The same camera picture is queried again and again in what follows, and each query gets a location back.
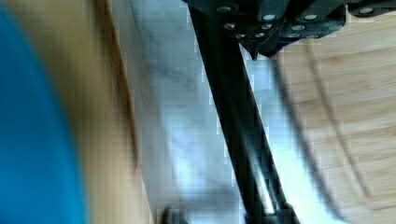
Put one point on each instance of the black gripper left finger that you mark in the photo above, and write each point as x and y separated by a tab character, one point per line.
255	24

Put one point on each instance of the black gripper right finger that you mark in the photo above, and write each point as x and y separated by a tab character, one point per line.
292	20

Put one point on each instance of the blue blurred object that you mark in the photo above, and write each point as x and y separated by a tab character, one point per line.
40	179

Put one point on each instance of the black drawer handle bar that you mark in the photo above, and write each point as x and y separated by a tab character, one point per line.
253	165

